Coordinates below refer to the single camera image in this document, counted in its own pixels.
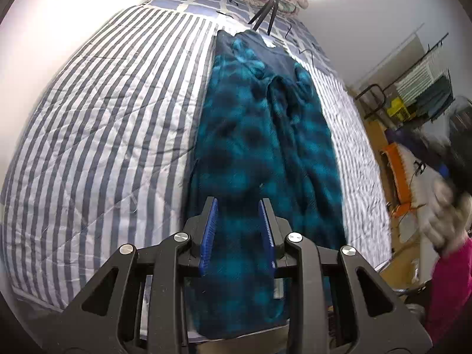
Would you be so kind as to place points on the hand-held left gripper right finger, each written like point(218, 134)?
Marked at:
point(266, 236)

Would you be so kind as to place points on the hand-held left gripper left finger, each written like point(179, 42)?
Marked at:
point(208, 236)

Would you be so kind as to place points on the teal plaid fleece garment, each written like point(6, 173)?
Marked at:
point(250, 147)

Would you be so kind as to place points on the person's right forearm pink sleeve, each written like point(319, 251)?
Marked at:
point(453, 291)

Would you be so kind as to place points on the black clothes rack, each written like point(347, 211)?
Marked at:
point(431, 49)

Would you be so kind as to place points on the person's right hand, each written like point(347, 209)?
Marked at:
point(442, 221)

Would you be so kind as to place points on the grey hanging cloth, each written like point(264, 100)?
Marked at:
point(435, 97)

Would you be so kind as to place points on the yellow container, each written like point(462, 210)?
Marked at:
point(398, 108)

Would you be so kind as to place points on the white hanging cloth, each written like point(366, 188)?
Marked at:
point(415, 79)

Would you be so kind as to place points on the blue white striped quilt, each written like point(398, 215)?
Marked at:
point(110, 136)

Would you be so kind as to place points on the black tripod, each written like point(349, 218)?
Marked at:
point(258, 16)

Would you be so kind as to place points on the black metal chair frame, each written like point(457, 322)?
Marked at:
point(370, 94)

